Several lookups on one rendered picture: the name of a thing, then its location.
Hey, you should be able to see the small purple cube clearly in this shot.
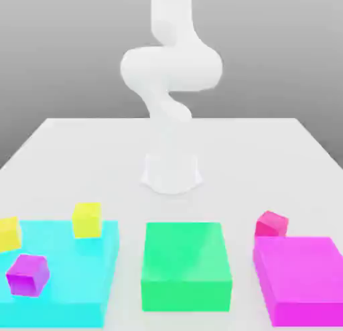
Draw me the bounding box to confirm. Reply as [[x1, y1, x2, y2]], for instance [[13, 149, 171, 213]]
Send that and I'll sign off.
[[5, 253, 51, 298]]

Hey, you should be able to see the small pink cube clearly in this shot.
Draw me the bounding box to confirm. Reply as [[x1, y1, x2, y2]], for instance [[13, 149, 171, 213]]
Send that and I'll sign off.
[[254, 210, 289, 238]]

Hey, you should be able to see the small yellow cube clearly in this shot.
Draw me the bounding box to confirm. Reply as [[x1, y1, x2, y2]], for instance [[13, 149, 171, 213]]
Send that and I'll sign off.
[[72, 202, 102, 239], [0, 216, 23, 253]]

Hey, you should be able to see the large magenta box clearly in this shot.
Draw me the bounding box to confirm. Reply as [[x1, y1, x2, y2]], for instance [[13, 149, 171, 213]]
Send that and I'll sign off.
[[253, 236, 343, 328]]

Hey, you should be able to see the large green box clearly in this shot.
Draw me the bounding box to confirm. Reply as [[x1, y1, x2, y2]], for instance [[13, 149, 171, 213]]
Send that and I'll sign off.
[[140, 222, 233, 313]]

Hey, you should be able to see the large cyan box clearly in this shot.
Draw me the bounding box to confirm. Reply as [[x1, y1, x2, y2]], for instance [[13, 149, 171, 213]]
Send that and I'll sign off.
[[0, 220, 120, 330]]

